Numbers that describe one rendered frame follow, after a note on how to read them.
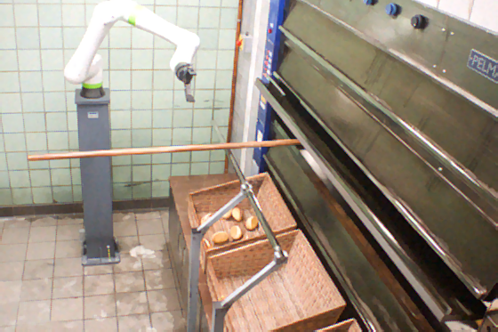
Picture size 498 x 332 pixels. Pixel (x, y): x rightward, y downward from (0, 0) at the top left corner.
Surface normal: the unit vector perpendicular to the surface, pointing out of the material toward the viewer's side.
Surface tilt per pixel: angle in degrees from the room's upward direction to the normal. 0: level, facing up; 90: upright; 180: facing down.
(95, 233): 90
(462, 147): 70
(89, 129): 90
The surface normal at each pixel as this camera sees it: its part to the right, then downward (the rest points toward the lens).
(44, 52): 0.27, 0.45
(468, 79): -0.96, 0.04
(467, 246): -0.87, -0.27
